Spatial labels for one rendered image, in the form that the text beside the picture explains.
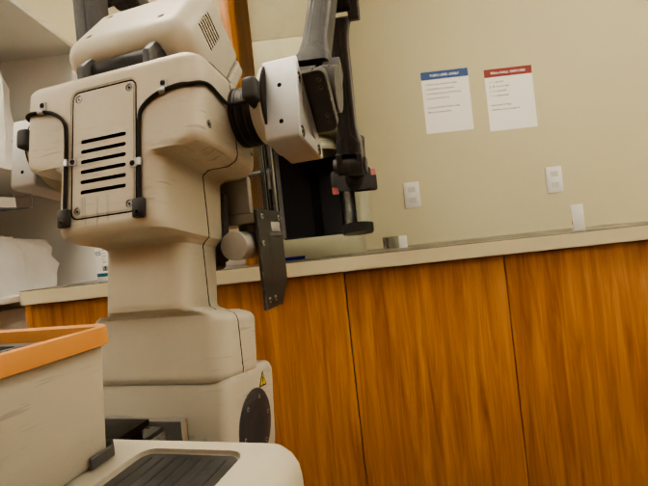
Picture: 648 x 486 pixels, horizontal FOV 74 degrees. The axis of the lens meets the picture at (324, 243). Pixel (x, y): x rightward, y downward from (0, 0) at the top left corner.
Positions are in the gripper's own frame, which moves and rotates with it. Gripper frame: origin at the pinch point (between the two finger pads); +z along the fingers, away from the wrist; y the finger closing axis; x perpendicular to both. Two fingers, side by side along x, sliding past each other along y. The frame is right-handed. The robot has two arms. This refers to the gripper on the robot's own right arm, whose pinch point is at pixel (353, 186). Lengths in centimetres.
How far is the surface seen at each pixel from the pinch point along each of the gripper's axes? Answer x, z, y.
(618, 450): 84, -8, -65
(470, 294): 37.3, -12.6, -28.4
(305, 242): 15.0, 12.5, 17.8
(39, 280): 17, 33, 126
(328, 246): 17.1, 12.7, 10.0
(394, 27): -81, 46, -29
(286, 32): -58, 5, 17
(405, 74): -59, 48, -32
